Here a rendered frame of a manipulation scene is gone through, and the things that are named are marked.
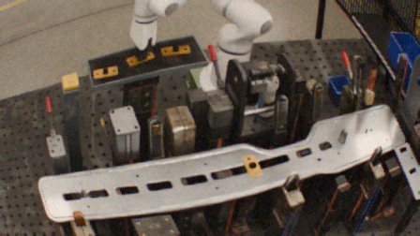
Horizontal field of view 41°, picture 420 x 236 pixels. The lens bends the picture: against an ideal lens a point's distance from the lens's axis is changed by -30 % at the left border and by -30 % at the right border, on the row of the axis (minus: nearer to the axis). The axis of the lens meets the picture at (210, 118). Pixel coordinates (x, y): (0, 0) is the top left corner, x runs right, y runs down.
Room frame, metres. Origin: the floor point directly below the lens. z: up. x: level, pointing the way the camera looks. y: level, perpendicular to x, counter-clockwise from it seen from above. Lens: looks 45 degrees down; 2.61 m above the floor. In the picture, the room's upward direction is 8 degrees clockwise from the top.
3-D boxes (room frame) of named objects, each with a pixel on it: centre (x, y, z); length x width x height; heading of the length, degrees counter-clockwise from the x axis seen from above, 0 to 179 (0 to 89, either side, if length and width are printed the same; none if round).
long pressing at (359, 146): (1.41, -0.12, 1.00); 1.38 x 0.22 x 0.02; 116
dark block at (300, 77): (1.72, -0.24, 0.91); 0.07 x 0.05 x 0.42; 26
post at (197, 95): (1.58, 0.04, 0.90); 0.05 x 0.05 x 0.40; 26
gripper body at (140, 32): (1.64, 0.22, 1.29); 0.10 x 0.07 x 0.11; 36
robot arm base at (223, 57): (1.98, -0.04, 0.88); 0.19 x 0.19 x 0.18
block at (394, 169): (1.49, -0.70, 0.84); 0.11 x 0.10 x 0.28; 26
